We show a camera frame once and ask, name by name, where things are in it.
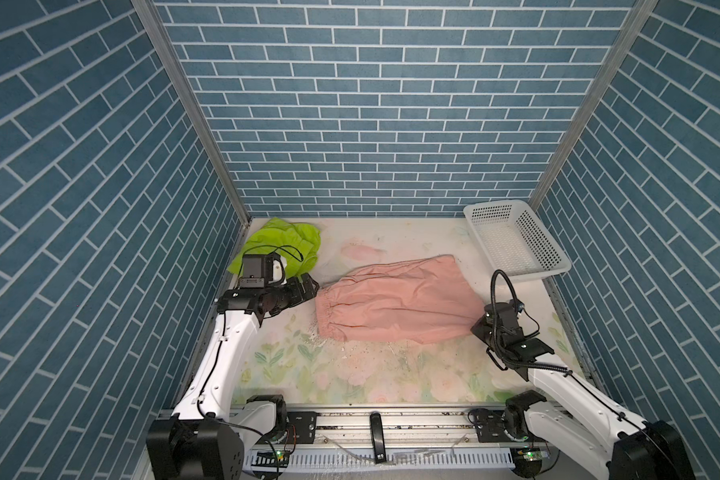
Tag aluminium right corner post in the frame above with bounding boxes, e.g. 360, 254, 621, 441
528, 0, 658, 211

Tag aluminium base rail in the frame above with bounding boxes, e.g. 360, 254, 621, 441
242, 405, 565, 479

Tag right green circuit board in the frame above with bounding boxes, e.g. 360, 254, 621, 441
510, 448, 544, 479

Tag left green circuit board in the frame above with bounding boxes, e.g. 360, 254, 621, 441
250, 450, 291, 480

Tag aluminium corner post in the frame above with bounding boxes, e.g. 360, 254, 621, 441
132, 0, 251, 227
528, 0, 658, 211

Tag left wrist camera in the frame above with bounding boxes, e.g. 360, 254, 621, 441
266, 253, 287, 285

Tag green circuit board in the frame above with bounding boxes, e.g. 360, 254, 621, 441
510, 448, 544, 479
250, 450, 291, 480

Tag aluminium left corner post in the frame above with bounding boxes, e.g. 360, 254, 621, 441
132, 0, 251, 227

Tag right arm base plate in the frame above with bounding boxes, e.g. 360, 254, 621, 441
466, 408, 514, 443

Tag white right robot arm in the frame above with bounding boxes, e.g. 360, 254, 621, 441
471, 300, 695, 479

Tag pink shorts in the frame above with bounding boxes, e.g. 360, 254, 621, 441
315, 255, 484, 344

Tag white plastic basket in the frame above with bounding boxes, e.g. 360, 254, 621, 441
463, 200, 572, 282

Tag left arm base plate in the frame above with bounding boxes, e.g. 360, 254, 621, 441
275, 411, 318, 446

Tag lime green shorts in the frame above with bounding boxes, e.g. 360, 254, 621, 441
227, 218, 321, 278

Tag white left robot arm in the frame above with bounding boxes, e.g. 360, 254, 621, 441
146, 247, 320, 479

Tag black handle on rail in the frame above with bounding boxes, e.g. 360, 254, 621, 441
369, 412, 388, 464

